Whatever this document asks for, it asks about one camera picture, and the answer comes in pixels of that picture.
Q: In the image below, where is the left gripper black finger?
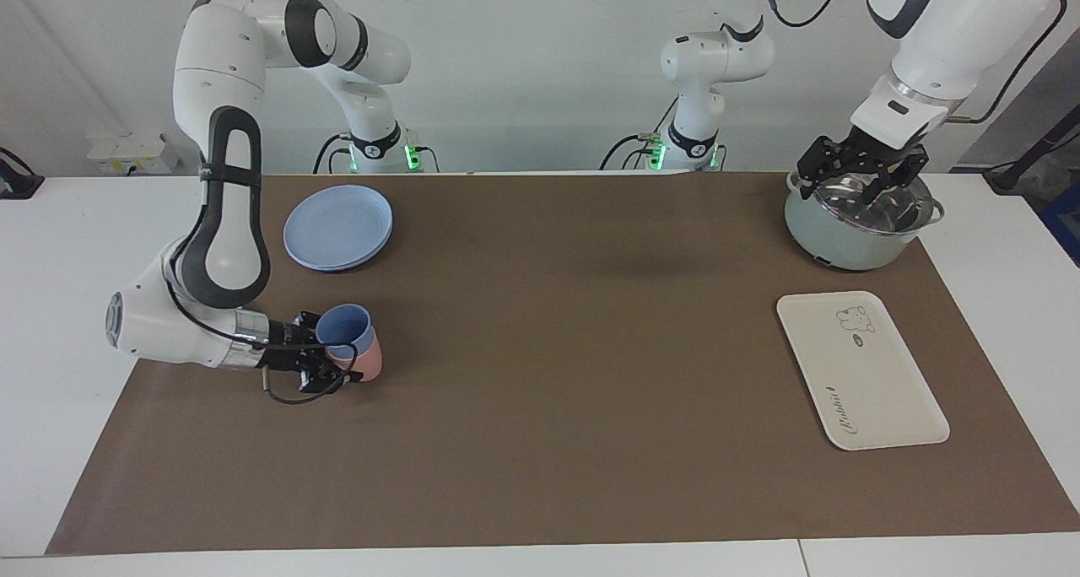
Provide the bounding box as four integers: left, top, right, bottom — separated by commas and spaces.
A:
860, 150, 930, 210
796, 135, 851, 201

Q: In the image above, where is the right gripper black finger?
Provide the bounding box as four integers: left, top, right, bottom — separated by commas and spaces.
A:
292, 310, 336, 347
298, 357, 360, 394

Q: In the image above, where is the blue ribbed plastic cup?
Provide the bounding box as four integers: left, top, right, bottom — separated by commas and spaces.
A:
316, 304, 376, 364

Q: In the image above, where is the pink plastic cup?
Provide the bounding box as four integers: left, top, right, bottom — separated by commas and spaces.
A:
337, 334, 384, 384

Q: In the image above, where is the cream tray with bear print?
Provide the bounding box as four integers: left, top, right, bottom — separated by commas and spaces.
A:
776, 291, 951, 451

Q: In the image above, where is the glass pot lid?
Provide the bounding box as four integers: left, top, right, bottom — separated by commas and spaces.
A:
791, 175, 937, 237

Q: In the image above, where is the pale green electric pot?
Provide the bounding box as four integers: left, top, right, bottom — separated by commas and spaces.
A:
783, 170, 946, 272

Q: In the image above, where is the blue round plate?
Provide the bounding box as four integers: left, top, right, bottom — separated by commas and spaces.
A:
283, 185, 394, 272

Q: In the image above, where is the blue crate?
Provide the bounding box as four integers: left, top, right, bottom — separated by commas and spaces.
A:
1038, 181, 1080, 267

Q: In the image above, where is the brown table mat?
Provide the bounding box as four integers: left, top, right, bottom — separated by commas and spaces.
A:
46, 172, 1080, 556

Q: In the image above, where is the white power strip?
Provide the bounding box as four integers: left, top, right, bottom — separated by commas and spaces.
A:
86, 133, 181, 176

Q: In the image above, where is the black table clamp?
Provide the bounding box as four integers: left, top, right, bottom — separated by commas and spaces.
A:
0, 146, 46, 200

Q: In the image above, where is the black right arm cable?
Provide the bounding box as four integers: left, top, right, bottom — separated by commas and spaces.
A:
165, 256, 357, 406

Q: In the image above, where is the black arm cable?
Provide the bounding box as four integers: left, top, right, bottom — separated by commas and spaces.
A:
165, 256, 357, 406
949, 0, 1069, 126

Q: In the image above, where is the black clamp with cable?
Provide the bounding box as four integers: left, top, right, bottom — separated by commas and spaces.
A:
983, 126, 1080, 195

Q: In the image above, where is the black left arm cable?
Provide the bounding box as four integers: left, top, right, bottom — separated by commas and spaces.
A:
949, 0, 1069, 126

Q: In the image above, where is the black base cable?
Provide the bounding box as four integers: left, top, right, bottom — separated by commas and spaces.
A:
600, 96, 681, 172
313, 132, 356, 175

